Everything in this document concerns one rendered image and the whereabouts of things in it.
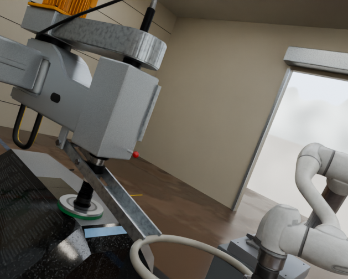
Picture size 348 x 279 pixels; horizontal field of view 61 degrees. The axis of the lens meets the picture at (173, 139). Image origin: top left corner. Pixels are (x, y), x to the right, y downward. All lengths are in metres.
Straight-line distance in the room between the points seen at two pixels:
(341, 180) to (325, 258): 0.54
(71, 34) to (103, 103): 0.46
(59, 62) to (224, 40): 6.19
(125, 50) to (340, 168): 1.06
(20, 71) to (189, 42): 6.74
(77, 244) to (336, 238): 0.98
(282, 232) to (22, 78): 1.45
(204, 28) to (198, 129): 2.62
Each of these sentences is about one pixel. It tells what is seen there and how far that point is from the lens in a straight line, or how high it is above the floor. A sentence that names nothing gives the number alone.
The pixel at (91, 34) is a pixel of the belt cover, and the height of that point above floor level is 1.67.
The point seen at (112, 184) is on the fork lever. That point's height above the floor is 1.04.
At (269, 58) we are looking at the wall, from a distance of 6.83.
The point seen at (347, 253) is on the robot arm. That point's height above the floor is 1.26.
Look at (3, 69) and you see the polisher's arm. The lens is 1.75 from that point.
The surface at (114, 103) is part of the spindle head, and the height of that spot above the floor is 1.41.
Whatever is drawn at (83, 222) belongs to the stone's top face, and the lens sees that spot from 1.42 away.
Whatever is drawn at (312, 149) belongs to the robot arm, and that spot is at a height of 1.53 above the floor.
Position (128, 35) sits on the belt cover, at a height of 1.70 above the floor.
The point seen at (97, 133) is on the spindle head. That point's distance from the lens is 1.32.
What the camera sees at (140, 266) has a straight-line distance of 1.02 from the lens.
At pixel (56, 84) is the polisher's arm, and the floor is 1.39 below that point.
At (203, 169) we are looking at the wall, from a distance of 6.94.
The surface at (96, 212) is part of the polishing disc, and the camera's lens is 1.48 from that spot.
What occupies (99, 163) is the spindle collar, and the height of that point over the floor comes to 1.12.
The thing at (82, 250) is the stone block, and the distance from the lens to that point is 1.39.
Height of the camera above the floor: 1.46
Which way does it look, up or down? 5 degrees down
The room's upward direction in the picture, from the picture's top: 21 degrees clockwise
